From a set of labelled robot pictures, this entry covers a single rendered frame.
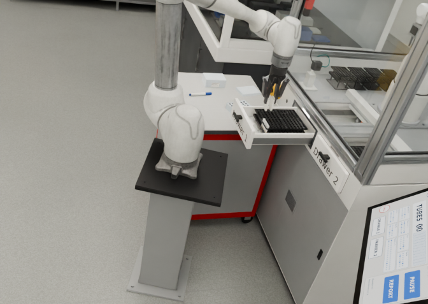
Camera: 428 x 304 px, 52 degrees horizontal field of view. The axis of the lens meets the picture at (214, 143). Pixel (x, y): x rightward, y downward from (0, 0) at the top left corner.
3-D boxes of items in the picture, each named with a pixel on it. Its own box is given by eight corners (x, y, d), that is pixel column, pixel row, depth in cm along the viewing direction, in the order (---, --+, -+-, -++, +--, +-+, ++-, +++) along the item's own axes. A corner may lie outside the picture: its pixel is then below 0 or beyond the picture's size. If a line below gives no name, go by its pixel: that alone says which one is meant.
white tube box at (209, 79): (204, 87, 258) (206, 79, 255) (201, 79, 265) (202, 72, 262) (225, 88, 262) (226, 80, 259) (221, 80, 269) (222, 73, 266)
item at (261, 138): (249, 144, 204) (253, 134, 201) (234, 115, 224) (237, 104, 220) (324, 144, 216) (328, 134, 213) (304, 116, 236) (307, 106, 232)
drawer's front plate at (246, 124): (246, 150, 203) (251, 130, 197) (230, 115, 225) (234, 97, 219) (250, 150, 204) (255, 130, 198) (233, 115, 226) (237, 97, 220)
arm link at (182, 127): (172, 166, 180) (180, 122, 168) (155, 141, 192) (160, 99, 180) (206, 160, 188) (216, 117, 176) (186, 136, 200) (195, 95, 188)
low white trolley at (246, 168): (164, 233, 261) (180, 129, 217) (150, 167, 308) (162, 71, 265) (253, 227, 278) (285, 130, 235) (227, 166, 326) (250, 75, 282)
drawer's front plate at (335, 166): (337, 193, 189) (346, 174, 183) (309, 152, 211) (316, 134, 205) (340, 193, 189) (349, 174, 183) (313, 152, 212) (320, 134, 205)
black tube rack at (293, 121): (262, 139, 210) (266, 128, 206) (251, 119, 223) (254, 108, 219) (304, 139, 216) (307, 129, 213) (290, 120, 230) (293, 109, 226)
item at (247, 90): (242, 96, 257) (242, 94, 256) (235, 89, 263) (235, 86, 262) (260, 94, 263) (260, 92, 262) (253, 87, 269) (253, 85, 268)
